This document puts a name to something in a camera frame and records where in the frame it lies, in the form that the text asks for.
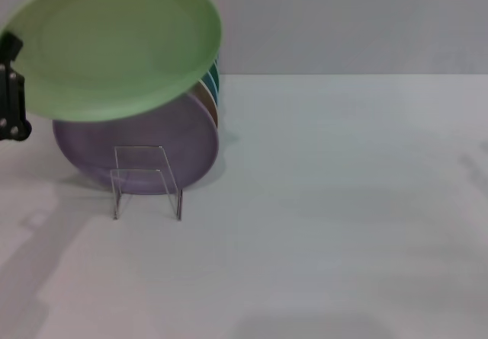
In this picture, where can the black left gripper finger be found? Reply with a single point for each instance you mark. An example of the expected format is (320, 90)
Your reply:
(11, 99)

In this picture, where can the clear acrylic plate rack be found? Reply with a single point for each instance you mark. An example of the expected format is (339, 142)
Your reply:
(126, 171)

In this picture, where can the light green plate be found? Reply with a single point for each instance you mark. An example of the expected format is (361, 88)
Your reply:
(110, 45)

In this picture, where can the beige plate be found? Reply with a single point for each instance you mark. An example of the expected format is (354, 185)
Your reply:
(209, 103)

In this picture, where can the dark green plate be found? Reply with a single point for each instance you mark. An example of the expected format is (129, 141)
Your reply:
(218, 60)

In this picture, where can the light blue plate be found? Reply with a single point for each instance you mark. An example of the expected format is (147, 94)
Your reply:
(214, 89)

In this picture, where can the purple plate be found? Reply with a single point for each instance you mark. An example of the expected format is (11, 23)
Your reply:
(152, 133)

